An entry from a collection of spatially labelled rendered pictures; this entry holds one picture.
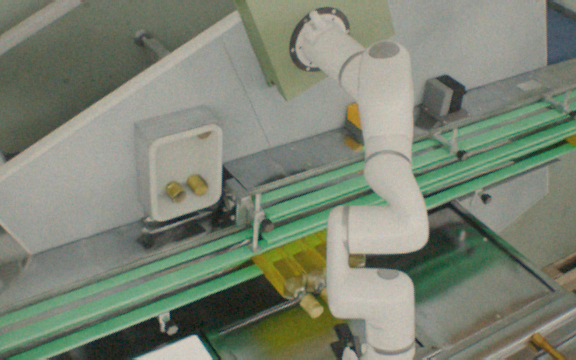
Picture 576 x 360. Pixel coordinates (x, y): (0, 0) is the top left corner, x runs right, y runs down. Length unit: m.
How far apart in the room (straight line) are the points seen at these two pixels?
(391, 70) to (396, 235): 0.30
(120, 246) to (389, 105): 0.74
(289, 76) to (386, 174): 0.48
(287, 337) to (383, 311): 0.57
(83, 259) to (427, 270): 0.93
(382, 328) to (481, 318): 0.74
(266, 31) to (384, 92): 0.37
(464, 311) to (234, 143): 0.74
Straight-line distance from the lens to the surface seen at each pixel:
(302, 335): 1.76
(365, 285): 1.21
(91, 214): 1.70
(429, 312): 1.93
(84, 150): 1.59
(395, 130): 1.30
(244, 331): 1.76
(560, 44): 2.75
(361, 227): 1.24
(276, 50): 1.59
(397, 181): 1.24
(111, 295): 1.62
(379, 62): 1.35
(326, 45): 1.55
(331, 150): 1.86
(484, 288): 2.04
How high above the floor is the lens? 2.01
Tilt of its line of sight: 40 degrees down
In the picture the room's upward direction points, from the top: 135 degrees clockwise
